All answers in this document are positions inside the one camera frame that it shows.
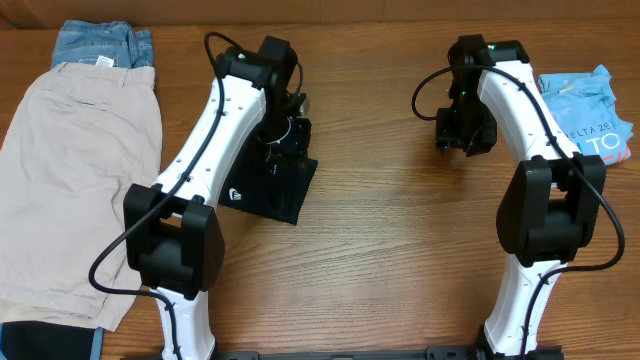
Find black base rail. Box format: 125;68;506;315
213;346;499;360

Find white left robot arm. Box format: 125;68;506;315
124;44;318;359

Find black t-shirt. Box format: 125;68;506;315
218;148;318;225

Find beige shorts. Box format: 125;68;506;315
1;63;162;331

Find light blue printed t-shirt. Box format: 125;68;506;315
538;65;633;165

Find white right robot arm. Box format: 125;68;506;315
436;35;606;359

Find black garment with blue trim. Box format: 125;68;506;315
1;321;104;360

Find blue denim jeans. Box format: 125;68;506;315
51;20;154;69

